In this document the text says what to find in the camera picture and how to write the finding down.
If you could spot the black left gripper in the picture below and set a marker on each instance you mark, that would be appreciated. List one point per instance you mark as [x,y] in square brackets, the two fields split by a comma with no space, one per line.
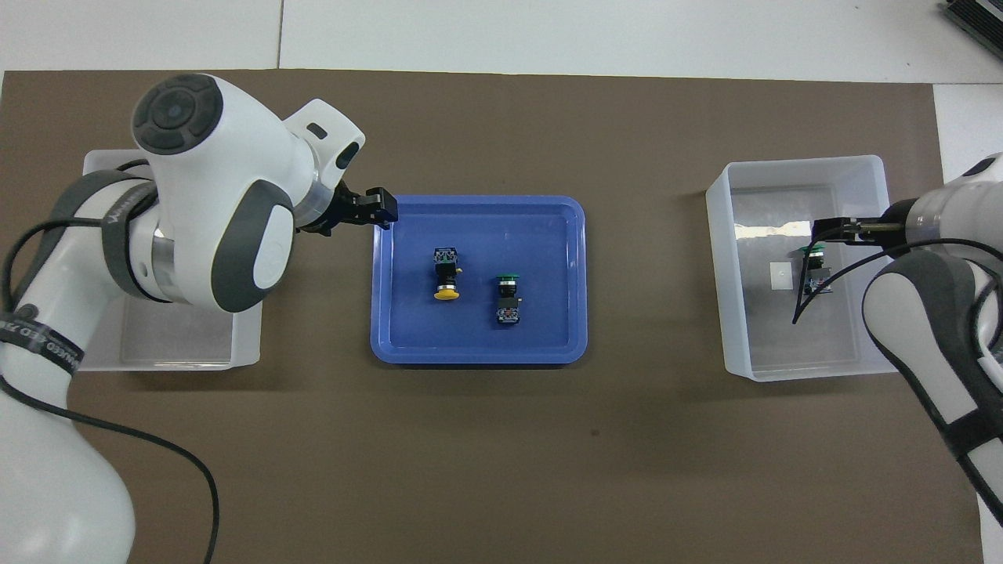
[333,211]

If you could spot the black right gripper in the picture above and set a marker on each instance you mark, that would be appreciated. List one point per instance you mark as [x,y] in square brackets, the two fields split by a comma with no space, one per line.
[874,236]

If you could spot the green push button switch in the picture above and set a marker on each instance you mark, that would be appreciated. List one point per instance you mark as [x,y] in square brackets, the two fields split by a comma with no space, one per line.
[509,301]
[819,280]

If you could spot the yellow push button switch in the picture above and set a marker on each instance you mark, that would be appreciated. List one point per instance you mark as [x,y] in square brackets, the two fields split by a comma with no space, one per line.
[447,270]

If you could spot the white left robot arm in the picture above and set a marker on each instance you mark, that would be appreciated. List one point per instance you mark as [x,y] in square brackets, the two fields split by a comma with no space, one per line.
[219,157]

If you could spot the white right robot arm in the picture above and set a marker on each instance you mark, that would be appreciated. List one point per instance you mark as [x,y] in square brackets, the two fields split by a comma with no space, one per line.
[940,329]

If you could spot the translucent white plastic box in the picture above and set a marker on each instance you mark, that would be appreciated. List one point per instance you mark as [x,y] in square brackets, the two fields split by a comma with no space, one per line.
[180,341]
[768,337]

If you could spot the blue plastic tray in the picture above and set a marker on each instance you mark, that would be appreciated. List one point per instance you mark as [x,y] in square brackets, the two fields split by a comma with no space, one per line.
[478,337]

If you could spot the black ribbed device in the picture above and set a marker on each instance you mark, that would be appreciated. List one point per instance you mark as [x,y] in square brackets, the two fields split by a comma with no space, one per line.
[979,16]

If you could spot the brown paper table mat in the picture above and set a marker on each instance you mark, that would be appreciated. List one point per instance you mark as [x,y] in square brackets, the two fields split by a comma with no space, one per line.
[470,470]

